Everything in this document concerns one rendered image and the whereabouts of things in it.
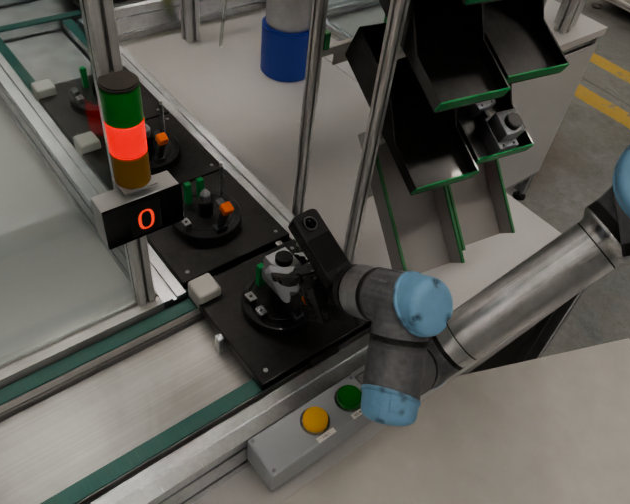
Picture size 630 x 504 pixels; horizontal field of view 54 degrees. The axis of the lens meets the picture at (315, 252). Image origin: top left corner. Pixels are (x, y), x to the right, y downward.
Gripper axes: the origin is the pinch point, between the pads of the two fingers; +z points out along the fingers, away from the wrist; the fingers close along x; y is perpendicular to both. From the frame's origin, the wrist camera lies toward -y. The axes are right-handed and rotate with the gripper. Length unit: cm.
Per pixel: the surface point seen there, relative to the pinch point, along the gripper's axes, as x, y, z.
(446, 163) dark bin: 29.5, -7.0, -12.5
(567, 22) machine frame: 164, -17, 50
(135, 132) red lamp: -18.8, -27.4, -9.2
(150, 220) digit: -18.4, -14.7, -0.1
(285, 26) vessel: 55, -40, 63
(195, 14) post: 45, -53, 93
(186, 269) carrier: -9.7, -0.6, 18.8
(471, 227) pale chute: 41.4, 10.1, -3.2
